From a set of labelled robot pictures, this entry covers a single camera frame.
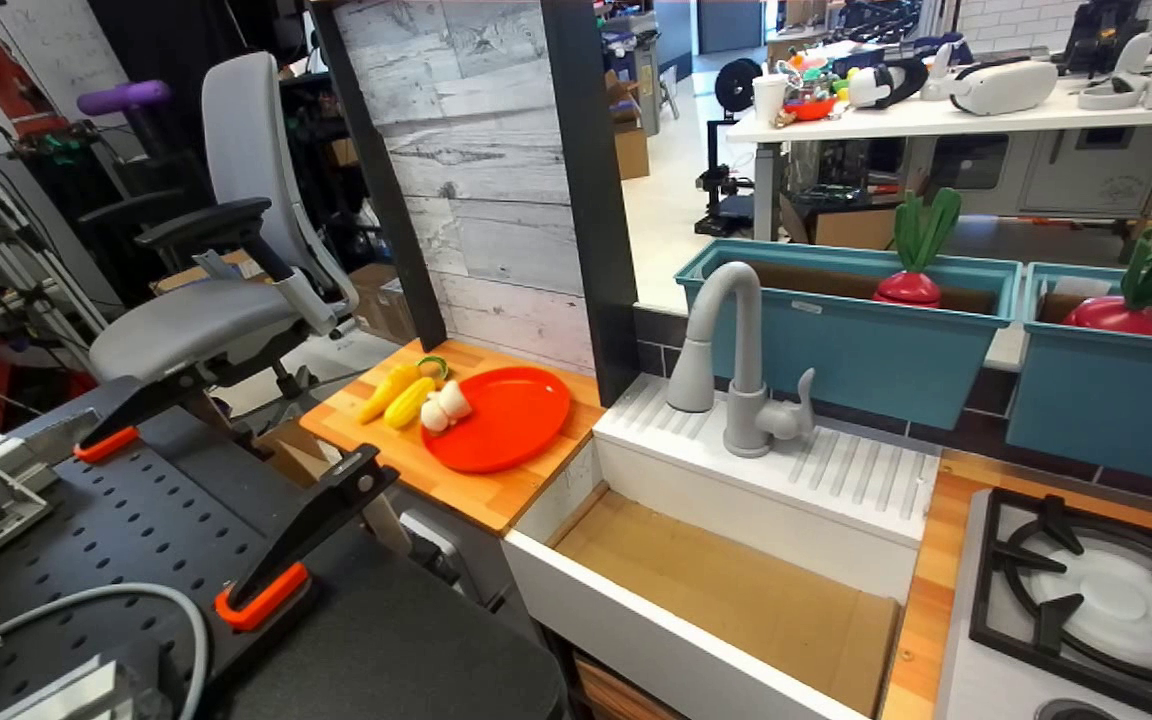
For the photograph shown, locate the white VR headset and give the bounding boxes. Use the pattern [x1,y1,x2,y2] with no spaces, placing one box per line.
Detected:
[946,54,1064,119]

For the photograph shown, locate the yellow toy banana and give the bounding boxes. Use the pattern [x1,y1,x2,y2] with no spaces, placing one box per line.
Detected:
[358,360,427,427]
[381,375,443,435]

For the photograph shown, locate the grey office chair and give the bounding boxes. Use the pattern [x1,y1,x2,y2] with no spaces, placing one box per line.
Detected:
[71,49,369,443]

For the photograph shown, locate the white toy garlic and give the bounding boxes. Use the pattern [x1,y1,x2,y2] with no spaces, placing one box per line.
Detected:
[416,375,476,435]

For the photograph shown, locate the orange plastic plate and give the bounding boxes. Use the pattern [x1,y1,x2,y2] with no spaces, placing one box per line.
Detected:
[421,364,578,480]

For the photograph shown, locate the black clamp orange handle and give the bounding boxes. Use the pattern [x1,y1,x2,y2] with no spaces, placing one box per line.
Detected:
[68,364,209,470]
[212,440,405,638]

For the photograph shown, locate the wide black frame post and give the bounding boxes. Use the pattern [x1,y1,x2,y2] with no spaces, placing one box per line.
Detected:
[538,0,643,409]

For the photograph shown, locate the orange cutting board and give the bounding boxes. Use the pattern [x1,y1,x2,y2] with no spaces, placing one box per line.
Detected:
[297,335,608,537]

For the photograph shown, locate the colourful toy pile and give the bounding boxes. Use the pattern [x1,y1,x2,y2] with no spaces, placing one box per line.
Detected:
[780,54,855,130]

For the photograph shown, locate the white toy stove top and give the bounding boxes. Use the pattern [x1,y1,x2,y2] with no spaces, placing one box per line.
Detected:
[938,484,1152,720]

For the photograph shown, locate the cardboard box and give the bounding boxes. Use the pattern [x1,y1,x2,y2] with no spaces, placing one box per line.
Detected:
[614,118,657,185]

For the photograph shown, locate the teal planter box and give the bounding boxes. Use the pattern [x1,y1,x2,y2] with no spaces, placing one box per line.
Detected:
[671,236,1028,434]
[1005,260,1152,498]

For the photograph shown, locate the white cup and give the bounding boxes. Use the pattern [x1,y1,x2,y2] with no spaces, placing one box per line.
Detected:
[747,72,793,133]

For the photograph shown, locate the grey toy sink faucet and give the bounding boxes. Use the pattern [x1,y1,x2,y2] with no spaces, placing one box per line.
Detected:
[660,260,822,466]

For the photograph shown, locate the white desk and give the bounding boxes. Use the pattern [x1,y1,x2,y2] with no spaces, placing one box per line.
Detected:
[719,79,1152,248]

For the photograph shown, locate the black stove burner grate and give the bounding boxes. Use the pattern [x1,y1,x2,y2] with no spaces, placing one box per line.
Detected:
[970,487,1152,720]

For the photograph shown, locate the silver metal block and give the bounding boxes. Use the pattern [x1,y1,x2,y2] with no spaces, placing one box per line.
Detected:
[0,653,144,720]

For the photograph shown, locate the white toy kitchen sink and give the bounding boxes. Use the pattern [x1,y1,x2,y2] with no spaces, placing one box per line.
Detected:
[502,372,946,720]

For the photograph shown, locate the grey cable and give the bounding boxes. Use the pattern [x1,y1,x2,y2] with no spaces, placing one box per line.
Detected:
[0,581,212,720]

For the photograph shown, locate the marble pattern wall panel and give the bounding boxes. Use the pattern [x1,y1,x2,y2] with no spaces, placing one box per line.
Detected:
[331,0,602,381]

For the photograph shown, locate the red toy radish green leaves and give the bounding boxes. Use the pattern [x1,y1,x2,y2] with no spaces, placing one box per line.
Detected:
[1064,216,1152,339]
[873,185,970,314]

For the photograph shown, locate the thin black frame post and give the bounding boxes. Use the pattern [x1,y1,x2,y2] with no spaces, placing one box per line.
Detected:
[314,0,448,356]

